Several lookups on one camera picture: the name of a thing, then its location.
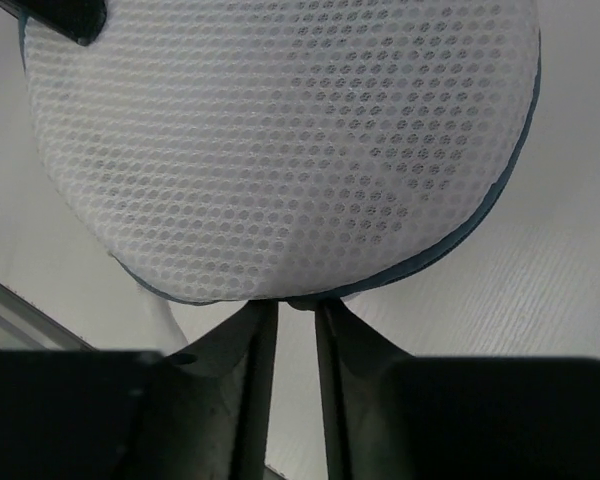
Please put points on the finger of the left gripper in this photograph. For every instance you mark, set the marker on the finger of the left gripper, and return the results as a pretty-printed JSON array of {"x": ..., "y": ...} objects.
[{"x": 80, "y": 21}]

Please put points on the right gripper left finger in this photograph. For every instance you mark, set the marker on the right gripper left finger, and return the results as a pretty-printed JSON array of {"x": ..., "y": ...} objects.
[{"x": 76, "y": 412}]

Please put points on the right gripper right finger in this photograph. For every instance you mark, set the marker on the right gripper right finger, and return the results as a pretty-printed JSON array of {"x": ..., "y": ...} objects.
[{"x": 389, "y": 414}]

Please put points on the aluminium mounting rail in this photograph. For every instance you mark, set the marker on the aluminium mounting rail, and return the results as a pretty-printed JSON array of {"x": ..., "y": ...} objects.
[{"x": 25, "y": 327}]

